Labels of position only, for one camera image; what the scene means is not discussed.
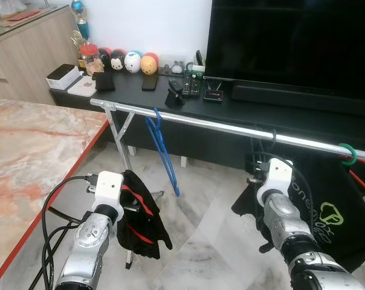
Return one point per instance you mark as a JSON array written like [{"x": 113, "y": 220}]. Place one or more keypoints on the black shirt red collar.
[{"x": 143, "y": 223}]

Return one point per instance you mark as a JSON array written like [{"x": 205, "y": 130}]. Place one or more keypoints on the green plastic hanger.
[{"x": 348, "y": 154}]

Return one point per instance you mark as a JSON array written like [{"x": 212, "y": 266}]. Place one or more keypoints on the red plastic hanger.
[{"x": 364, "y": 183}]

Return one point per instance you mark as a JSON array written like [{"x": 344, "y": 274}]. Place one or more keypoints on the blue plastic hanger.
[{"x": 164, "y": 157}]

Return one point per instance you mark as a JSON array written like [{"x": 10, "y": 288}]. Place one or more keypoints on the black shirt green logo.
[{"x": 333, "y": 205}]

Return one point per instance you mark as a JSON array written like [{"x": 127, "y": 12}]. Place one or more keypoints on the black soundbar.
[{"x": 291, "y": 96}]

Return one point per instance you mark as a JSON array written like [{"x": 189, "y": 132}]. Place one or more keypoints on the black flat television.
[{"x": 291, "y": 42}]

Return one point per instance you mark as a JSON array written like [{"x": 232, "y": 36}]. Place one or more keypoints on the silver metal clothes rack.
[{"x": 219, "y": 128}]

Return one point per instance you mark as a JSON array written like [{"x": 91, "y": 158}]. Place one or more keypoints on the black set-top box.
[{"x": 214, "y": 95}]

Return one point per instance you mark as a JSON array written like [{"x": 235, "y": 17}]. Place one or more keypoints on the black remote control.
[{"x": 191, "y": 84}]

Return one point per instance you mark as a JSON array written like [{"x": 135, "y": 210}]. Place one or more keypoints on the green white cup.
[{"x": 197, "y": 67}]

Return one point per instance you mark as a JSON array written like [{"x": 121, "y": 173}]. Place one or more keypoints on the black remote on stand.
[{"x": 175, "y": 93}]

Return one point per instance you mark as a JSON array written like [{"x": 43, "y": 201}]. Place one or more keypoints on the small grey figurine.
[{"x": 177, "y": 67}]

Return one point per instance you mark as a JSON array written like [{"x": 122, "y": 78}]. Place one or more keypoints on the black flat phone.
[{"x": 149, "y": 81}]

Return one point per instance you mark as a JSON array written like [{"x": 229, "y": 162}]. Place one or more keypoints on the black television console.
[{"x": 128, "y": 92}]

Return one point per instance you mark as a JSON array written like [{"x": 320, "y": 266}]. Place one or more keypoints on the white round plush toy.
[{"x": 132, "y": 61}]

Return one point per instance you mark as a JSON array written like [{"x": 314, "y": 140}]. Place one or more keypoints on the black round plush toy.
[{"x": 117, "y": 60}]

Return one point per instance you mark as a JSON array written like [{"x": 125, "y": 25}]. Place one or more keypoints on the red round plush toy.
[{"x": 104, "y": 53}]

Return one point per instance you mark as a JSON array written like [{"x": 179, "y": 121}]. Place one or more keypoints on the flat white box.
[{"x": 83, "y": 87}]

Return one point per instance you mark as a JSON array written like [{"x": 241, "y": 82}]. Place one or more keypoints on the white cardboard box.
[{"x": 63, "y": 75}]

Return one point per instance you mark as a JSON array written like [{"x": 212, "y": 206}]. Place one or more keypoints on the blue gold trophy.
[{"x": 80, "y": 18}]

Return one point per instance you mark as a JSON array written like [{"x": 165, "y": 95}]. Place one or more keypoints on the light wooden cabinet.
[{"x": 25, "y": 54}]

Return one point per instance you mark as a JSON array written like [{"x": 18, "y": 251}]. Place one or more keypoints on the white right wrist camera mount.
[{"x": 278, "y": 175}]

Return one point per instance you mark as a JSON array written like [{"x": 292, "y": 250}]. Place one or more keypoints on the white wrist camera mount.
[
  {"x": 107, "y": 187},
  {"x": 278, "y": 175}
]

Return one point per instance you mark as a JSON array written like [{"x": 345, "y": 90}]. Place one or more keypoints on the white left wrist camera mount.
[{"x": 107, "y": 187}]

